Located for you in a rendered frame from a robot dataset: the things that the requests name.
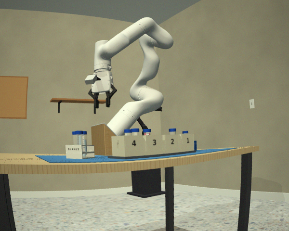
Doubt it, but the beige tube rack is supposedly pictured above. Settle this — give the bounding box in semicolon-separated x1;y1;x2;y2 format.
66;145;95;159

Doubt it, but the blue bench mat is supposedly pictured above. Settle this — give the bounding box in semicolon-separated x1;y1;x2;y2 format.
36;148;231;163

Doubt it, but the sample tube with blue cap and orange dot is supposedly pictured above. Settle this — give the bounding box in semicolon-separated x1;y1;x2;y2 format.
143;129;151;135

